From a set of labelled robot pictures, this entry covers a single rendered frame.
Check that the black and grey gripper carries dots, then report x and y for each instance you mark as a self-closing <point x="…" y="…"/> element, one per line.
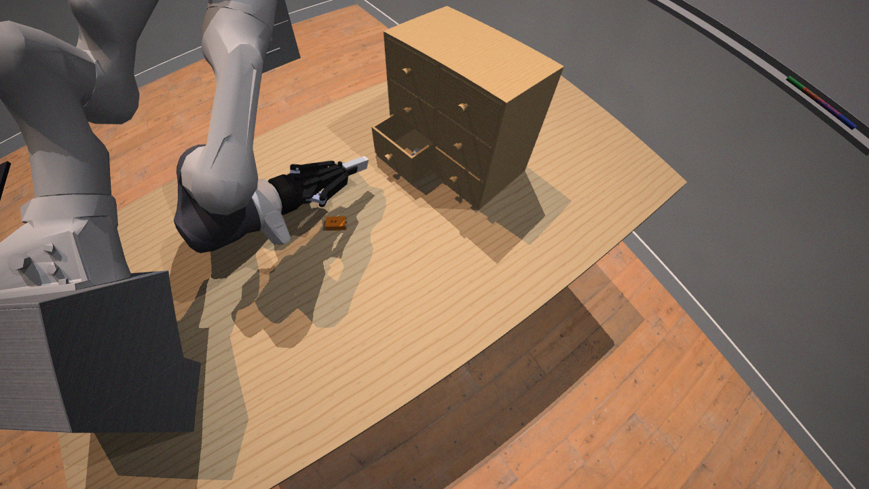
<point x="307" y="189"/>

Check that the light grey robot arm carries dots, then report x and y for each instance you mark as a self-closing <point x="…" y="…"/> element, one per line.
<point x="52" y="90"/>

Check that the orange-brown 9v battery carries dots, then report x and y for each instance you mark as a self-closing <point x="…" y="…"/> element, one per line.
<point x="336" y="223"/>

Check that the small brown wooden chest of drawers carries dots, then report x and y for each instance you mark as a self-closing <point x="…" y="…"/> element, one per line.
<point x="521" y="78"/>

